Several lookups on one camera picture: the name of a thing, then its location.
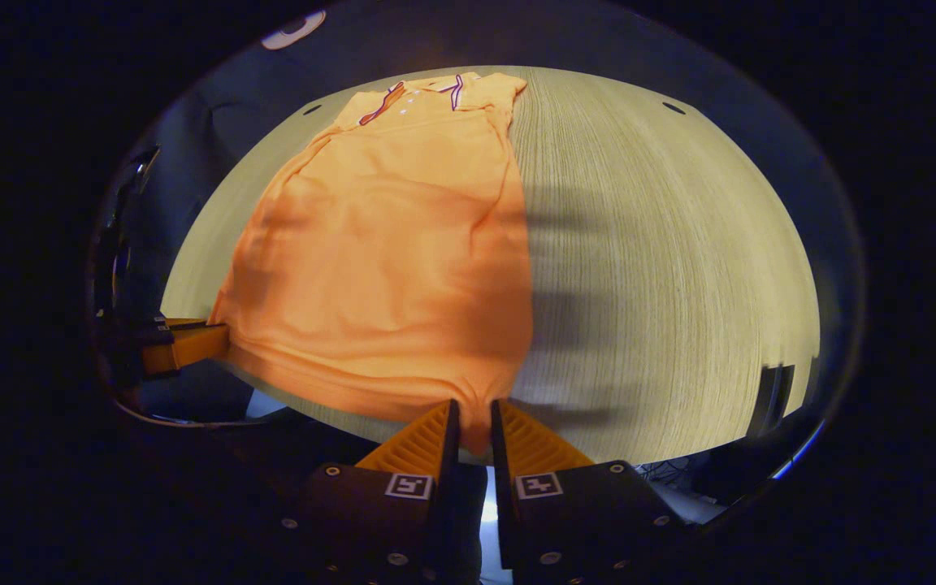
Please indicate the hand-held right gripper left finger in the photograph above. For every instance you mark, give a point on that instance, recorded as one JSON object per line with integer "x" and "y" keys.
{"x": 452, "y": 463}

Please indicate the orange T-shirt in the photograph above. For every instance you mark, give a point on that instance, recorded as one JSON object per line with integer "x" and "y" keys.
{"x": 387, "y": 260}

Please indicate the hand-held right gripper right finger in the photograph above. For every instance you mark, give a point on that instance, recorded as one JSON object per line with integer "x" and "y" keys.
{"x": 499, "y": 463}

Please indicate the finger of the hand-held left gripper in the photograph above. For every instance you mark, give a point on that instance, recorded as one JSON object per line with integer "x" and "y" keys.
{"x": 192, "y": 345}

